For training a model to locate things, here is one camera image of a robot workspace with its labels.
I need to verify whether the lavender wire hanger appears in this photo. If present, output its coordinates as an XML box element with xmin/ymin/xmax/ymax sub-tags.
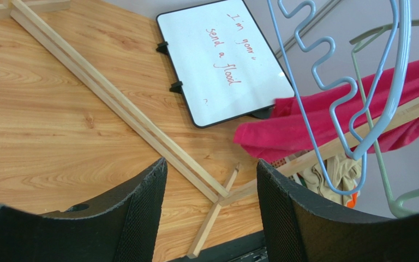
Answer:
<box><xmin>266</xmin><ymin>0</ymin><xmax>400</xmax><ymax>196</ymax></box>

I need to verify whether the beige t-shirt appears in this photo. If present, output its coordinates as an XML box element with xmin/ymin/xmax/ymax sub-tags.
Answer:
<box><xmin>298</xmin><ymin>153</ymin><xmax>362</xmax><ymax>206</ymax></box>

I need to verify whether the magenta t-shirt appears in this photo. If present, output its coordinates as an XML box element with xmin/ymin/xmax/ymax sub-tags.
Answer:
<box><xmin>233</xmin><ymin>60</ymin><xmax>419</xmax><ymax>162</ymax></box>

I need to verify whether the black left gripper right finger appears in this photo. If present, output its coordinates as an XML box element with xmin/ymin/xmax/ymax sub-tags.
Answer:
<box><xmin>256</xmin><ymin>160</ymin><xmax>419</xmax><ymax>261</ymax></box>

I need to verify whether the white whiteboard black frame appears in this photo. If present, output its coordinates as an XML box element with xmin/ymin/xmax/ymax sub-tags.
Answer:
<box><xmin>157</xmin><ymin>0</ymin><xmax>294</xmax><ymax>128</ymax></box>

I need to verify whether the white plastic basket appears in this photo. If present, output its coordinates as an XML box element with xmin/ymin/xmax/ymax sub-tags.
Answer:
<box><xmin>271</xmin><ymin>157</ymin><xmax>302</xmax><ymax>185</ymax></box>

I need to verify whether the blue hanger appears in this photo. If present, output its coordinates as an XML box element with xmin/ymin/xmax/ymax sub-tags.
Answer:
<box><xmin>277</xmin><ymin>1</ymin><xmax>411</xmax><ymax>160</ymax></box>

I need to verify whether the mint green hanger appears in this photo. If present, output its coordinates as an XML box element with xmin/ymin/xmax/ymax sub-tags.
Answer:
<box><xmin>350</xmin><ymin>22</ymin><xmax>419</xmax><ymax>217</ymax></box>

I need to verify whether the wooden clothes rack frame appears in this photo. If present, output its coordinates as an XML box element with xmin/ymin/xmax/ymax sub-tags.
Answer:
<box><xmin>0</xmin><ymin>0</ymin><xmax>419</xmax><ymax>259</ymax></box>

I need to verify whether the orange t-shirt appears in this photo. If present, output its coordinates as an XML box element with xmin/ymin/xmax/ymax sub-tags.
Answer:
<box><xmin>346</xmin><ymin>192</ymin><xmax>360</xmax><ymax>209</ymax></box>

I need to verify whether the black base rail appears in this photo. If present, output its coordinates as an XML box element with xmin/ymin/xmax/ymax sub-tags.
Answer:
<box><xmin>172</xmin><ymin>231</ymin><xmax>269</xmax><ymax>262</ymax></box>

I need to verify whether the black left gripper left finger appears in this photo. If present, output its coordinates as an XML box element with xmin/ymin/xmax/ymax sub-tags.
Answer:
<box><xmin>0</xmin><ymin>158</ymin><xmax>167</xmax><ymax>261</ymax></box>

